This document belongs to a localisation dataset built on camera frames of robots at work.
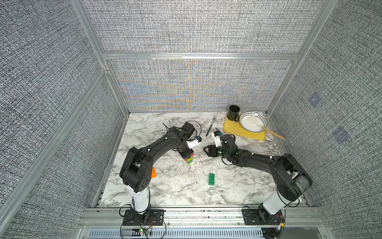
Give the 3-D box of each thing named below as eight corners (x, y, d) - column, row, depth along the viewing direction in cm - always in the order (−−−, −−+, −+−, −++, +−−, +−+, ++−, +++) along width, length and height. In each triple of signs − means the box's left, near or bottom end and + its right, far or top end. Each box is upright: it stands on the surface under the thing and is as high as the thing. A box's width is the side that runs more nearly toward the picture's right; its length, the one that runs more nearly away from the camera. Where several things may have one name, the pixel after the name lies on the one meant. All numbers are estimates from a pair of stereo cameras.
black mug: (228, 123, 115) (231, 114, 108) (226, 113, 122) (228, 104, 114) (238, 123, 115) (241, 114, 108) (235, 113, 122) (238, 104, 114)
